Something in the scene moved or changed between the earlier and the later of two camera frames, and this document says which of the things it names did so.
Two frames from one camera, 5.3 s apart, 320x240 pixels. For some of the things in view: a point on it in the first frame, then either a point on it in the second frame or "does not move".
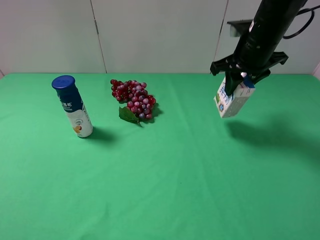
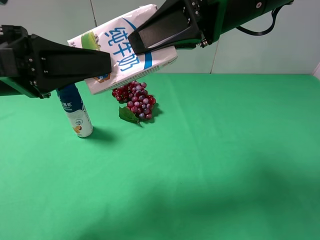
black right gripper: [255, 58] → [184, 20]
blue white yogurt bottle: [74, 105] does not move
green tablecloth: [186, 174] does not move
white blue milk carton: [228, 105] → [127, 66]
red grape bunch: [139, 103] does not move
